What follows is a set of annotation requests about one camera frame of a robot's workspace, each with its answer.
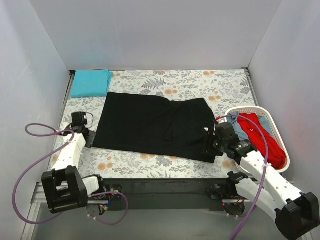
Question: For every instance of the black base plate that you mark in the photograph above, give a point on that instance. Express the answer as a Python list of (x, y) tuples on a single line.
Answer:
[(213, 194)]

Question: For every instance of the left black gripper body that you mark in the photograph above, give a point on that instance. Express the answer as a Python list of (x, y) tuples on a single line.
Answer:
[(88, 140)]

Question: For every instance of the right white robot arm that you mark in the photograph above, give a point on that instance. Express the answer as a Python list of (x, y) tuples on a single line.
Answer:
[(294, 212)]

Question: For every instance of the blue t shirt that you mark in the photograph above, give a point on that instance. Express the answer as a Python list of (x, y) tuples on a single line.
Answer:
[(233, 119)]

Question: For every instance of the red t shirt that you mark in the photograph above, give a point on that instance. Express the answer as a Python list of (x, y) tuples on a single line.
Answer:
[(251, 124)]

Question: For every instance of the aluminium frame rail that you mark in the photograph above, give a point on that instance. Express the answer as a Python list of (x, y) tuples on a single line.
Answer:
[(157, 224)]

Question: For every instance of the folded teal t shirt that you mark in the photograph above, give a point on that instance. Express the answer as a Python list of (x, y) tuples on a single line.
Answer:
[(91, 83)]

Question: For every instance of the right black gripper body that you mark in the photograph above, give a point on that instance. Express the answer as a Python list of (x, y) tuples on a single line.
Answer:
[(208, 142)]

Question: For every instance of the black t shirt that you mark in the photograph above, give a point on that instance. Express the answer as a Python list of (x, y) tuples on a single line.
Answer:
[(155, 125)]

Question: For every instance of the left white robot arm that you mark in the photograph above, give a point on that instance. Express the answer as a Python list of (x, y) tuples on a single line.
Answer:
[(63, 186)]

